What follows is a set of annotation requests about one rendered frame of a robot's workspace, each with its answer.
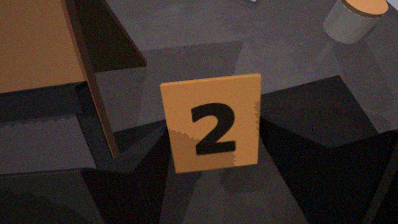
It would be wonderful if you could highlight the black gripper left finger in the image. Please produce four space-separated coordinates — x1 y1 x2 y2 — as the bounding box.
0 125 170 224

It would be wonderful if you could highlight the orange tile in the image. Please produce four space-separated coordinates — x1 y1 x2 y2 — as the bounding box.
160 73 261 173

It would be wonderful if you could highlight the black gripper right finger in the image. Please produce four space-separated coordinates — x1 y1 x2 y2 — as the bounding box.
259 114 398 224

